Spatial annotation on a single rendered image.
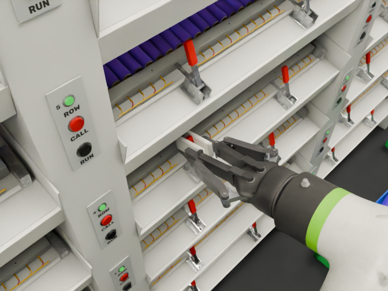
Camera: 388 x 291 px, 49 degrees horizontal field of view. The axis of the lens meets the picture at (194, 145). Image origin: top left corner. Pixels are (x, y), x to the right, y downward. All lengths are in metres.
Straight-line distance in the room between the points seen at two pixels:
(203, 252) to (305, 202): 0.62
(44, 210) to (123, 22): 0.25
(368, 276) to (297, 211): 0.11
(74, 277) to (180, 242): 0.30
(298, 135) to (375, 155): 0.83
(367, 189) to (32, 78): 1.56
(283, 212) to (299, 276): 0.98
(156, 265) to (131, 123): 0.41
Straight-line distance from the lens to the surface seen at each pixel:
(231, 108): 0.86
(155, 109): 0.62
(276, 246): 1.60
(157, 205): 0.76
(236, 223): 1.20
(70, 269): 0.73
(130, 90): 0.61
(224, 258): 1.37
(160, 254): 0.94
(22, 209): 0.56
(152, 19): 0.48
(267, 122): 0.89
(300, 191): 0.58
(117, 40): 0.46
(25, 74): 0.41
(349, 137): 1.74
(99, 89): 0.47
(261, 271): 1.55
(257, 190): 0.62
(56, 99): 0.44
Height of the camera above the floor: 1.40
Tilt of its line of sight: 50 degrees down
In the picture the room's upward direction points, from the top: straight up
